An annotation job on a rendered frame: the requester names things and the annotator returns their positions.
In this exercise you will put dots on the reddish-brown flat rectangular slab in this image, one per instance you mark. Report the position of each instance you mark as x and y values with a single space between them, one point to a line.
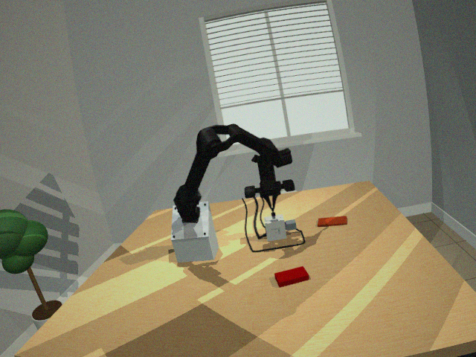
333 221

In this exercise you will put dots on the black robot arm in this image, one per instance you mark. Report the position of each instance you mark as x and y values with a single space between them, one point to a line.
208 146

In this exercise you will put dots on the red rectangular block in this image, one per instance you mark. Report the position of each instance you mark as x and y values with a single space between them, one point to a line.
292 276

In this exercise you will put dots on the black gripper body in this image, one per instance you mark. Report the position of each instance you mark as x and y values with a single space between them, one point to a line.
287 185

